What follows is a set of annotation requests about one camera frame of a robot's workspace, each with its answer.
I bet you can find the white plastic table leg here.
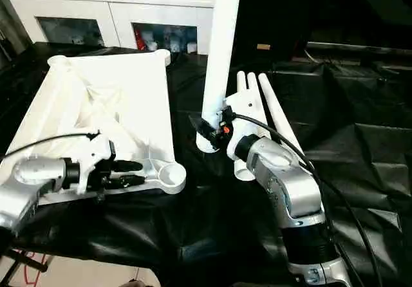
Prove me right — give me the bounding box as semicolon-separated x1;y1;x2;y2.
233;71;257;182
247;72;268;98
196;0;245;154
257;73;304;156

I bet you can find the black work mat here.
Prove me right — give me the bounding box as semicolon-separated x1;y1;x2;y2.
0;41;412;287

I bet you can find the dark low shelf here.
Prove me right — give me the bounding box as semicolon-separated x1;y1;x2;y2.
306;41;412;62

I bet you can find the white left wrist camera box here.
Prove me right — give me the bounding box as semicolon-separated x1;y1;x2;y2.
63;134;118;196

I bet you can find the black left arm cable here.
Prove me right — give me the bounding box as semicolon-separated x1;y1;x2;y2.
0;131;100;165

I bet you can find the black stand frame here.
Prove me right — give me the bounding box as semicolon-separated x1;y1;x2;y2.
0;247;49;273

